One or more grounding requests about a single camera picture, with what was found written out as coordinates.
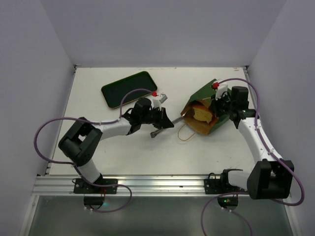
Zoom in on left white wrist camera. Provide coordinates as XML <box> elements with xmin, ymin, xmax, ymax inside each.
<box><xmin>153</xmin><ymin>93</ymin><xmax>168</xmax><ymax>110</ymax></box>

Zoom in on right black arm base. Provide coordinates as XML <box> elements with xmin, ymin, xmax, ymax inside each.
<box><xmin>203</xmin><ymin>169</ymin><xmax>237</xmax><ymax>195</ymax></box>

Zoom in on yellow round fake bread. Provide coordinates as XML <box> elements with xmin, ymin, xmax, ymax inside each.
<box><xmin>191</xmin><ymin>104</ymin><xmax>213</xmax><ymax>123</ymax></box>

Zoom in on metal tongs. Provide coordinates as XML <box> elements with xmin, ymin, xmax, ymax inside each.
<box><xmin>150</xmin><ymin>111</ymin><xmax>192</xmax><ymax>138</ymax></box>

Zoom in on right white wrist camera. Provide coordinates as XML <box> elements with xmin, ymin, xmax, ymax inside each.
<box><xmin>214</xmin><ymin>82</ymin><xmax>228</xmax><ymax>100</ymax></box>

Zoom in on dark green tray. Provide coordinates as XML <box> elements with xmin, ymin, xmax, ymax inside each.
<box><xmin>101</xmin><ymin>71</ymin><xmax>158</xmax><ymax>109</ymax></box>

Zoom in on green brown paper bag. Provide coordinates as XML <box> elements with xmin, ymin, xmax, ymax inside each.
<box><xmin>177</xmin><ymin>78</ymin><xmax>247</xmax><ymax>142</ymax></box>

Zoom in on aluminium rail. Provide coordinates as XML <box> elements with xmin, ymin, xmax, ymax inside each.
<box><xmin>31</xmin><ymin>175</ymin><xmax>208</xmax><ymax>197</ymax></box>

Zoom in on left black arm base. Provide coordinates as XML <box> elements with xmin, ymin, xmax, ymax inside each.
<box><xmin>72</xmin><ymin>178</ymin><xmax>118</xmax><ymax>194</ymax></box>

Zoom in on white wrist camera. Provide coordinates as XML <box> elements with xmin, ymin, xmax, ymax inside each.
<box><xmin>153</xmin><ymin>93</ymin><xmax>168</xmax><ymax>110</ymax></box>
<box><xmin>214</xmin><ymin>82</ymin><xmax>228</xmax><ymax>100</ymax></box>

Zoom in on orange fake bread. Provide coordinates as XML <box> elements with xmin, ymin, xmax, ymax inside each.
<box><xmin>209</xmin><ymin>116</ymin><xmax>219</xmax><ymax>126</ymax></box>

